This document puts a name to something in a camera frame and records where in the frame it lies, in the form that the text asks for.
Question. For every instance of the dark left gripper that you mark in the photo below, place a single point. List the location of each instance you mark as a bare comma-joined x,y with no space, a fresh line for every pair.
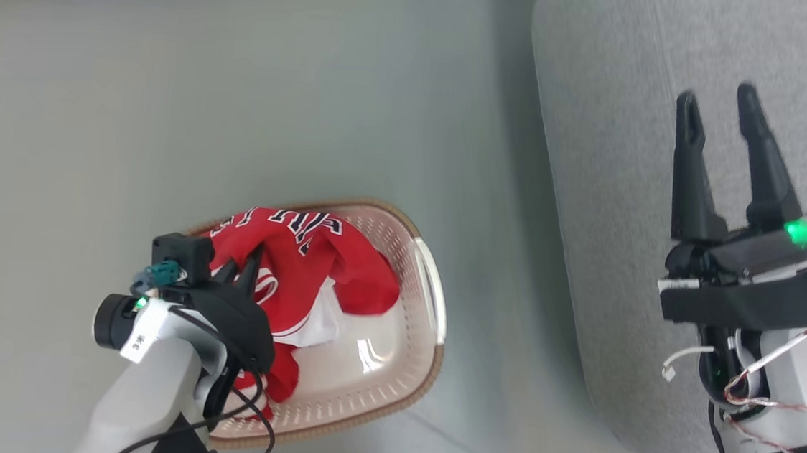
237,321

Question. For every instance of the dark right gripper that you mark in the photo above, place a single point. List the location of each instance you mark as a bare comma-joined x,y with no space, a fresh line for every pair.
754,254

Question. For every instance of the red white sports jersey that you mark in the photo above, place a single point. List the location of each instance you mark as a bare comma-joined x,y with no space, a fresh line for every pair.
314,263

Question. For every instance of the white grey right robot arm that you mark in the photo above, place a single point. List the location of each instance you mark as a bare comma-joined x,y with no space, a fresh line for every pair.
801,387

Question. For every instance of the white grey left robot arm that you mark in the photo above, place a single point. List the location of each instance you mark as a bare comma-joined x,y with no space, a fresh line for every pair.
145,393

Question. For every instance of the beige plastic laundry basket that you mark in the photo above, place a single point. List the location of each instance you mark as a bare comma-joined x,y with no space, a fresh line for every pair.
362,382

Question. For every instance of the grey fabric sofa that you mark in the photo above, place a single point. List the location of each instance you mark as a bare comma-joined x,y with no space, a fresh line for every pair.
613,128

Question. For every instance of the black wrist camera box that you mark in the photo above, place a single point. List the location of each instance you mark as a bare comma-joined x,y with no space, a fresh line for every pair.
182,252

